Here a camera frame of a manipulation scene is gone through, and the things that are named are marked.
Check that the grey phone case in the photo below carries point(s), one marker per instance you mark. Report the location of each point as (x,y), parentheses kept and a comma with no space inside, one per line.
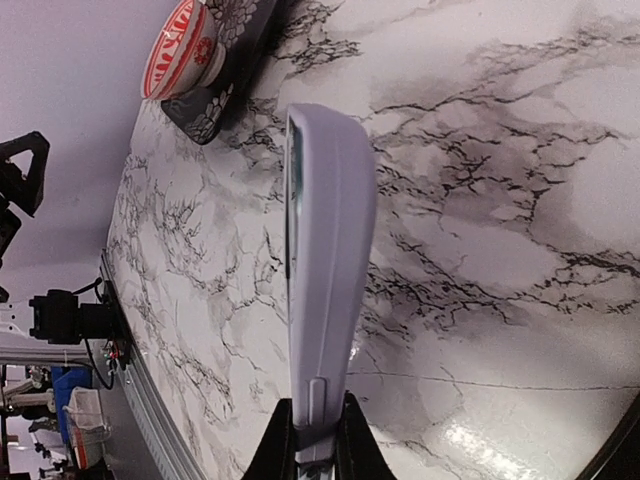
(330,210)

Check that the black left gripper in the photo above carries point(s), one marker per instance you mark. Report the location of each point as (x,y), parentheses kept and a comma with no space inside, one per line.
(24,189)

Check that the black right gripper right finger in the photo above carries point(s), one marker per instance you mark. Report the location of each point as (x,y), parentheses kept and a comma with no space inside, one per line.
(358,456)

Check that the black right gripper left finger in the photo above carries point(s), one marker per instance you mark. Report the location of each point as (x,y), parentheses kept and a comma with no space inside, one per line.
(274,458)

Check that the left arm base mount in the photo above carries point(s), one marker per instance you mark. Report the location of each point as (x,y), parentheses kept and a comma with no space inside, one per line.
(92,313)

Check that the black square floral plate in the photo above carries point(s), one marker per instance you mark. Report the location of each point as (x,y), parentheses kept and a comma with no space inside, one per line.
(243,28)

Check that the red white patterned bowl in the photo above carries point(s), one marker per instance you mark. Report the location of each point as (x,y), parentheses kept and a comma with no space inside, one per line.
(186,54)

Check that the front aluminium rail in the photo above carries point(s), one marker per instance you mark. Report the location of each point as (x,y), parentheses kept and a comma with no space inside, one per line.
(172,457)

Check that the blue plastic bin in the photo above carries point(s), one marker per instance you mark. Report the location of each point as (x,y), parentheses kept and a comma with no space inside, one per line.
(64,380)

